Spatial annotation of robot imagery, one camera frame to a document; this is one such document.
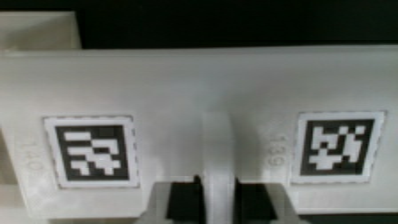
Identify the white cabinet body box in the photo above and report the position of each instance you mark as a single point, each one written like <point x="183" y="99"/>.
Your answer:
<point x="37" y="30"/>

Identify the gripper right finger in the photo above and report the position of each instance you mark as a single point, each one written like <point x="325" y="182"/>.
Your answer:
<point x="263" y="205"/>

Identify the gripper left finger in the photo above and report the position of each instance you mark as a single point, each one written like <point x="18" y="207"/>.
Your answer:
<point x="176" y="203"/>

